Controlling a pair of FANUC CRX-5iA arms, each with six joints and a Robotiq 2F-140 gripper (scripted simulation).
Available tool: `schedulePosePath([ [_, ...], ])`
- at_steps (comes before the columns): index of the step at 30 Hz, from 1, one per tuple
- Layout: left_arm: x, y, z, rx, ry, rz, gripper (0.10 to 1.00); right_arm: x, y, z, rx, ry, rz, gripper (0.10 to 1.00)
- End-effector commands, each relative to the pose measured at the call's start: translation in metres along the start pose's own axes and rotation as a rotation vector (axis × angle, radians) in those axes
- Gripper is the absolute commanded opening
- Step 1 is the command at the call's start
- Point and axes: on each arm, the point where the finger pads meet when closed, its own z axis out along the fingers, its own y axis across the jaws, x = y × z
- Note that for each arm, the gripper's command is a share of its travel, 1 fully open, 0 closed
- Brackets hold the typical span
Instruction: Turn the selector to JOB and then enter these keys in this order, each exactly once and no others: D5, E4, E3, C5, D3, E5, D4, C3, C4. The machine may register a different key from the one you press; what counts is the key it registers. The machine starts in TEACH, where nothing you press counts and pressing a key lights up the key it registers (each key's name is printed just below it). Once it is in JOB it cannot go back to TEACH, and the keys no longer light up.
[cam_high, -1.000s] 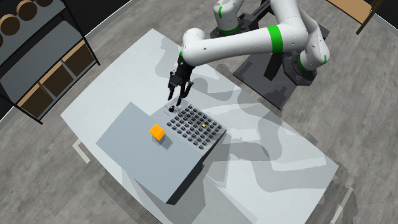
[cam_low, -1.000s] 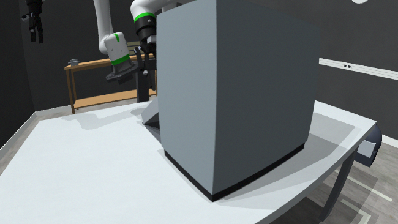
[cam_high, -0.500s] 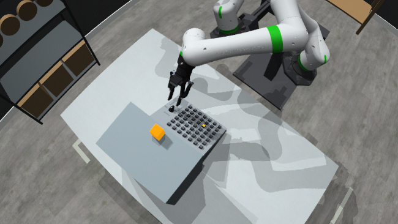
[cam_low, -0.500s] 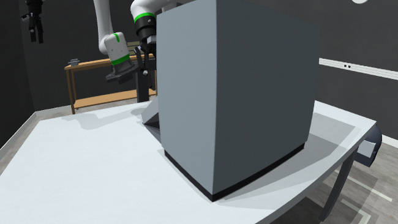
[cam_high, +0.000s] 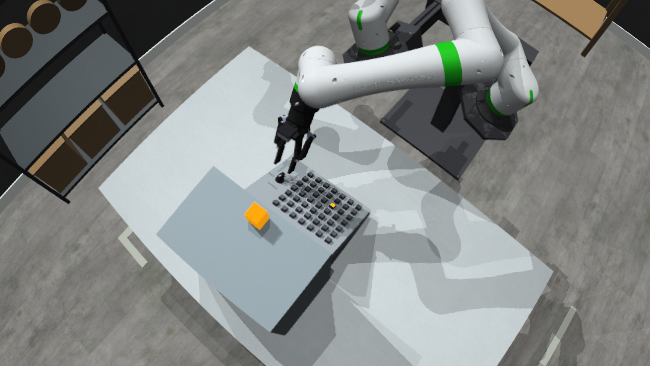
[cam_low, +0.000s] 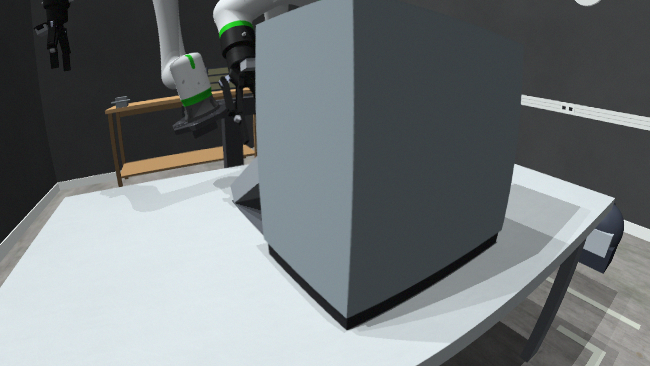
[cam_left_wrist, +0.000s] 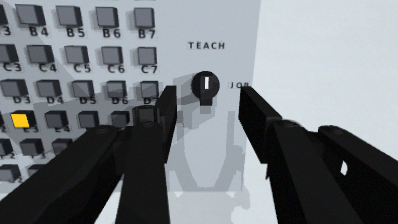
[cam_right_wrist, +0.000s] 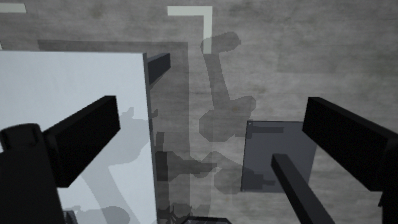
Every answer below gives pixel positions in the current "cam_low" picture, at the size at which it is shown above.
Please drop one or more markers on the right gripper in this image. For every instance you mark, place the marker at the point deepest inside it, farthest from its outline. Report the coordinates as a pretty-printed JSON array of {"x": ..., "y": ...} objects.
[{"x": 60, "y": 14}]

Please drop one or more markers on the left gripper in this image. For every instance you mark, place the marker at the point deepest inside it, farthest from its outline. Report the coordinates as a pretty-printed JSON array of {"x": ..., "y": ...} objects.
[{"x": 233, "y": 56}]

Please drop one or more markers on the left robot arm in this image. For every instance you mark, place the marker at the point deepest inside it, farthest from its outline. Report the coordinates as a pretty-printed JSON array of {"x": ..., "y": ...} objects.
[{"x": 234, "y": 22}]

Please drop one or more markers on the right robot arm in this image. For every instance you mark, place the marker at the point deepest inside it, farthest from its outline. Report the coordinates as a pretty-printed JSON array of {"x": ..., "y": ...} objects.
[{"x": 187, "y": 73}]

